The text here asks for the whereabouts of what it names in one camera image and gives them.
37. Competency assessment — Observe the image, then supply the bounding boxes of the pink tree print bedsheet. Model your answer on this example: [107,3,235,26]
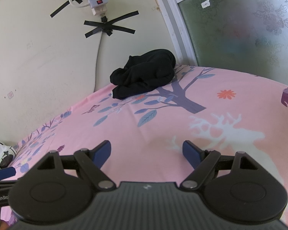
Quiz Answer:
[0,65,288,230]

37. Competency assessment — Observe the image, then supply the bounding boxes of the white printed garment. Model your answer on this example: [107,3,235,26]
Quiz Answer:
[0,139,17,172]

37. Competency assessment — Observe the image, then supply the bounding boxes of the black folded garment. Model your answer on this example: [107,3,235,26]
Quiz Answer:
[110,49,176,100]

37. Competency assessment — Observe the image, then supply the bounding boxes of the grey wall cable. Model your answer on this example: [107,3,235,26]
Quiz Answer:
[94,16,108,92]

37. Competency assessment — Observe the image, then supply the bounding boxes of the frosted floral glass panel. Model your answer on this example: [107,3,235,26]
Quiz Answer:
[178,0,288,90]

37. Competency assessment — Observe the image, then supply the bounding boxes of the white door frame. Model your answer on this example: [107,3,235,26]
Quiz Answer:
[147,0,233,67]

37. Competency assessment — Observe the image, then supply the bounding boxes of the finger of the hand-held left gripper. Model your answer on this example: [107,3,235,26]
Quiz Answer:
[0,167,21,190]

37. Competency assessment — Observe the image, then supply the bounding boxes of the black tape cross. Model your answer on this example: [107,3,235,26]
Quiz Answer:
[84,11,139,38]
[49,0,87,18]

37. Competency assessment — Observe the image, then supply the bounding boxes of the beige plug adapter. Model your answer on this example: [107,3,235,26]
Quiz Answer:
[91,5,108,17]

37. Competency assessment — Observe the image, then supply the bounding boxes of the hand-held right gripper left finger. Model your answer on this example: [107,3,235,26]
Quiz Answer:
[36,140,116,191]

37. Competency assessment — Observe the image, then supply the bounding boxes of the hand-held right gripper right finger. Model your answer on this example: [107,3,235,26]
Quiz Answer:
[181,140,258,189]

